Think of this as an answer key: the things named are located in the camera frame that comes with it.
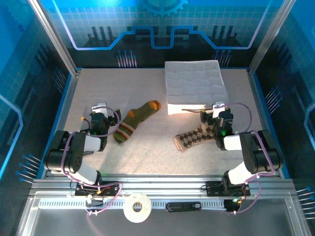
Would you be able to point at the green sock with orange toe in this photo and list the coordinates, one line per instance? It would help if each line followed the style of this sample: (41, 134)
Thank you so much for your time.
(133, 120)

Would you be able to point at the brown beige argyle sock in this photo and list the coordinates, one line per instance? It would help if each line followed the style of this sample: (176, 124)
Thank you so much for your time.
(189, 138)

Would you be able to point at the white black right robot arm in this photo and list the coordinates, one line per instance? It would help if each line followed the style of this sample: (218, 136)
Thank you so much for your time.
(258, 152)

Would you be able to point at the white tape roll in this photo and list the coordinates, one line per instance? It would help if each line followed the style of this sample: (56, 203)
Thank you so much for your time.
(128, 209)

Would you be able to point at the yellow power connector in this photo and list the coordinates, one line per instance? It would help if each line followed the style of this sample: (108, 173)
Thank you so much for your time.
(85, 119)

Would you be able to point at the white divided organizer box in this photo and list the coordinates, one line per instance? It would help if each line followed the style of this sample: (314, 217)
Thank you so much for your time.
(194, 83)

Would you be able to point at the flat black handheld device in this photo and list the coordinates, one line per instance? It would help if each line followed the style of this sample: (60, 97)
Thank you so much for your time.
(182, 207)

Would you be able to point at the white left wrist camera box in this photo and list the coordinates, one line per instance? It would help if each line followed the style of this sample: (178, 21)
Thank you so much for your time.
(99, 107)

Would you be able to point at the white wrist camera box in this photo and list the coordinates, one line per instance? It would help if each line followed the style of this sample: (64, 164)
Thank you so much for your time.
(218, 107)
(99, 107)

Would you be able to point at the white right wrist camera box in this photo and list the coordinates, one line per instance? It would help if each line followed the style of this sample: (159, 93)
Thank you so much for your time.
(218, 107)

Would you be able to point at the blue-edged aluminium side rail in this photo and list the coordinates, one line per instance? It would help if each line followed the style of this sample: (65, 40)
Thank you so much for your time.
(261, 105)
(66, 105)

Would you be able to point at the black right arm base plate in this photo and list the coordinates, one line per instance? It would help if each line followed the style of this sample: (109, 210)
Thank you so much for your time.
(212, 188)

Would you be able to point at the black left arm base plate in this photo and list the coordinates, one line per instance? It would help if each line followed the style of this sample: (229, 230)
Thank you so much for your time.
(110, 189)

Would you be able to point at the aluminium front frame rail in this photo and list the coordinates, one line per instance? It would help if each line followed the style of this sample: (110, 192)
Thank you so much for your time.
(160, 186)

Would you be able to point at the aluminium corner post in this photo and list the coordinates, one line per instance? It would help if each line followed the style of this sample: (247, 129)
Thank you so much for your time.
(56, 41)
(268, 39)

